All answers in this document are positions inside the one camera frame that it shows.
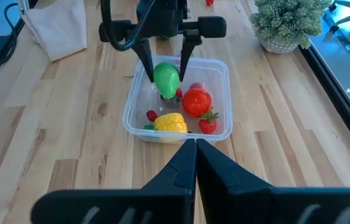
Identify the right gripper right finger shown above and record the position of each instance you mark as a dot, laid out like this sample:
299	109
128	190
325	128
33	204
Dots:
224	193

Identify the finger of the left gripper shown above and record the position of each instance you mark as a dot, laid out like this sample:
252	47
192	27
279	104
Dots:
145	56
188	46

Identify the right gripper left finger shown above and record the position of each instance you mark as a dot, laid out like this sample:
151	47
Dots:
174	183

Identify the striped toy watermelon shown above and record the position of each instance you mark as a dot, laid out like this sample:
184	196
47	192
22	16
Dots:
164	37

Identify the bright green toy pepper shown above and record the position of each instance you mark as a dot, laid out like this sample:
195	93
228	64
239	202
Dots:
166	79

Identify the clear plastic tupperware container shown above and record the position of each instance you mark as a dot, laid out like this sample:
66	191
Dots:
218	77

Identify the red toy strawberry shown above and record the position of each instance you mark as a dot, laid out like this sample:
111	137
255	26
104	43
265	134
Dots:
179	93
208	124

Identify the small red toy tomato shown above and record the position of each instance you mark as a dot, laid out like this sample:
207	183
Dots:
209	2

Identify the small red toy berry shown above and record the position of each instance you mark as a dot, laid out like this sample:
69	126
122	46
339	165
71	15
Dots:
151	115

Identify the yellow toy lemon with leaf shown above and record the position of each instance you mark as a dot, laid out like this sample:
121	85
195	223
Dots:
170	123

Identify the beige folded cloth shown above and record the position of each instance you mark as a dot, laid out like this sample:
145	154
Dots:
59	28

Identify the potted green succulent plant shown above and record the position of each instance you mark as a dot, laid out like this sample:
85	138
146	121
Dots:
286	21

